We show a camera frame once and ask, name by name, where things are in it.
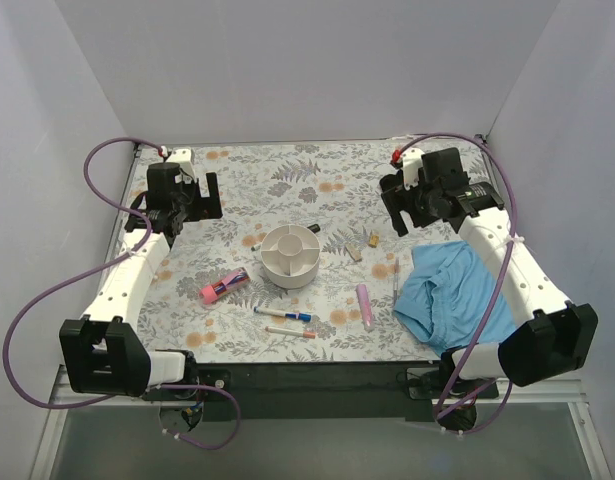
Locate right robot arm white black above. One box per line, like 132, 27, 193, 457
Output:
380, 147, 598, 398

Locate thin purple gel pen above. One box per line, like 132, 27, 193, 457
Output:
392, 258, 400, 305

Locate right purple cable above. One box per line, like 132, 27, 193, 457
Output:
396, 131, 518, 434

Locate aluminium frame rail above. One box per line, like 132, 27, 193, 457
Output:
26, 364, 613, 480

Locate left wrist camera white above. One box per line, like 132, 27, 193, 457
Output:
165, 147, 196, 179

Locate light blue shorts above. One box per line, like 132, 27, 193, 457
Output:
394, 241, 496, 355

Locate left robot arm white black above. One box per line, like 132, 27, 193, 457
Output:
59, 148, 222, 400

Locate orange capped white marker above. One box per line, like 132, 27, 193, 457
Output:
265, 326, 316, 339

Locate blue capped white marker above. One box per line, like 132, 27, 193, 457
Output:
253, 306, 312, 322

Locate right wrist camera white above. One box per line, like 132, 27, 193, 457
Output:
391, 147, 425, 190

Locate pink pack of pens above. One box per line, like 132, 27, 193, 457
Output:
199, 267, 250, 305

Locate floral table mat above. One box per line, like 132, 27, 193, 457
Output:
86, 140, 543, 366

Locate purple highlighter pen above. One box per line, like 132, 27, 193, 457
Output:
356, 284, 374, 332

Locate grey speckled eraser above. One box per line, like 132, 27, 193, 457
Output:
345, 244, 362, 262

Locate yellow eraser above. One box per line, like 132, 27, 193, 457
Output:
368, 234, 379, 248

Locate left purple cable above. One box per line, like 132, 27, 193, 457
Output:
2, 136, 242, 450

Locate purple cable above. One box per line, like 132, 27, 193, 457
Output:
396, 131, 518, 434
2, 136, 242, 450

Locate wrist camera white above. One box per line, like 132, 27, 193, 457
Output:
165, 147, 196, 179
391, 147, 425, 190

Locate white round divided organizer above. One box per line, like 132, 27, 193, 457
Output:
260, 225, 321, 290

